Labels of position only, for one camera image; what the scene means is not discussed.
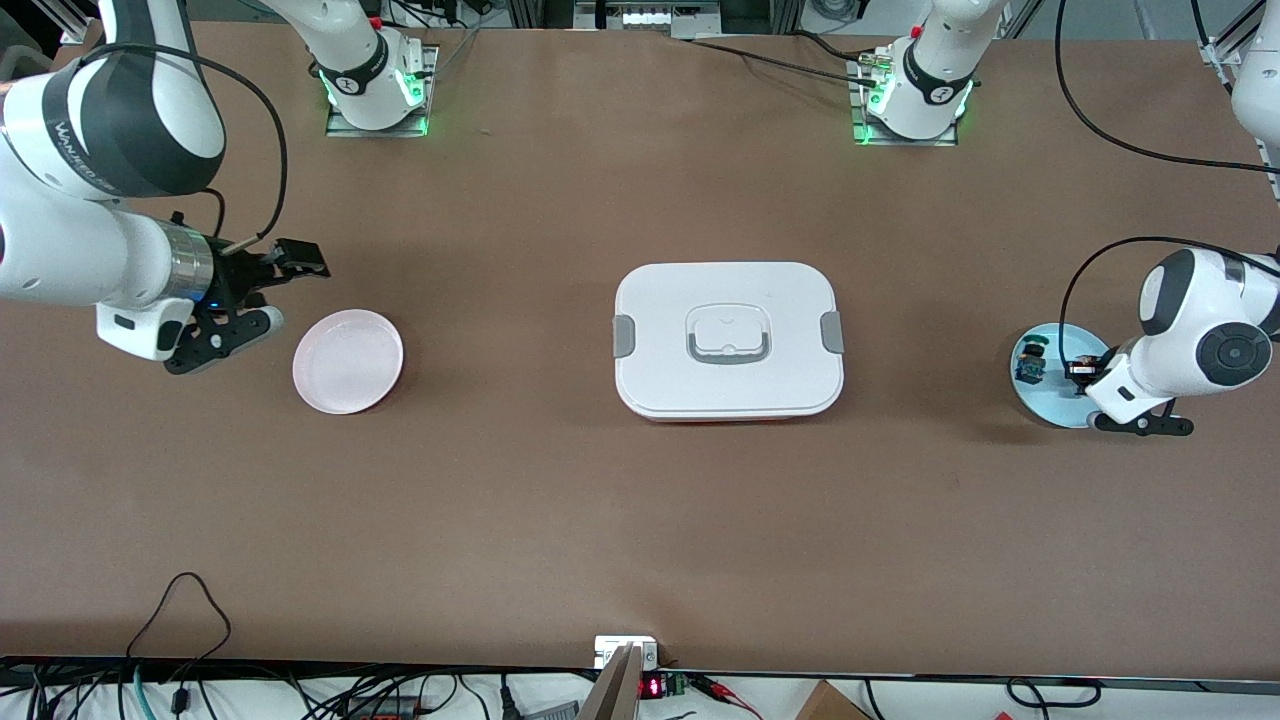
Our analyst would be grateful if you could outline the brown cardboard box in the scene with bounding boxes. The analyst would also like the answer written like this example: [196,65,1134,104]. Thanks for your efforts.
[795,680,873,720]

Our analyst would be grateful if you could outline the light blue round plate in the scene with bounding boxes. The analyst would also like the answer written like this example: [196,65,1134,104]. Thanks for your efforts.
[1010,322,1113,430]

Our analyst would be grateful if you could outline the pale pink round plate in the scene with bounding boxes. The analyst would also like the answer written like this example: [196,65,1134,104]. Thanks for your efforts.
[292,309,405,416]

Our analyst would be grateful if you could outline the black red power adapter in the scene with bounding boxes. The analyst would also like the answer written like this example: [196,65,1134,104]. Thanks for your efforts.
[345,695,421,720]

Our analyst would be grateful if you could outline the white socket strip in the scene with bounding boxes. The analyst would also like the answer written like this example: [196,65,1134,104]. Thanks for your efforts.
[572,0,723,41]

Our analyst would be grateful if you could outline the red clip test leads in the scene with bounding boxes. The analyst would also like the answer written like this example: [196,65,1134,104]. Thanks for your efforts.
[690,675,763,719]

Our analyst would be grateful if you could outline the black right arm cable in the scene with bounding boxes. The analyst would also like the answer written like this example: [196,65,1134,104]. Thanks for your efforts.
[75,43,291,246]

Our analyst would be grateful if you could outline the blue green push-button switch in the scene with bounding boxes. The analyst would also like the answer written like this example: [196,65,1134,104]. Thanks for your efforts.
[1014,337,1052,387]

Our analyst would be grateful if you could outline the thin black looped cable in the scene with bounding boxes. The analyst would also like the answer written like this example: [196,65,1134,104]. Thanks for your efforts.
[125,572,233,661]

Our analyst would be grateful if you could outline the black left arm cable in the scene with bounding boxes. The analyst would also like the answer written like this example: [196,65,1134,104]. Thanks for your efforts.
[1055,0,1280,351]

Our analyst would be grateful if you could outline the black oval cable loop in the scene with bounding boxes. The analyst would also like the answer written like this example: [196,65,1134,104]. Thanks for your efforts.
[1005,677,1103,709]

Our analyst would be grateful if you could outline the aluminium frame extrusion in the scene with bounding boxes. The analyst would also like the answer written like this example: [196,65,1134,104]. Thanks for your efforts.
[1198,0,1251,68]
[58,0,103,46]

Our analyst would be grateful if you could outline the white lunch box grey handle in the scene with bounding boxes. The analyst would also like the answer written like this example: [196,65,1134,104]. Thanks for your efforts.
[612,261,846,424]

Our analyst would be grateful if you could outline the white clamp bracket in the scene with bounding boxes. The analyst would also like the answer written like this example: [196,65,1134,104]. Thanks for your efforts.
[594,635,661,669]

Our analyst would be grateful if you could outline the black cable to arm base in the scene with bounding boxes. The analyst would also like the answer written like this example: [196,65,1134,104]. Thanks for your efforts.
[690,30,881,86]

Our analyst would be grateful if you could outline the grey camera post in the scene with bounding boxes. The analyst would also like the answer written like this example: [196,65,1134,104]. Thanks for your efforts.
[578,643,646,720]

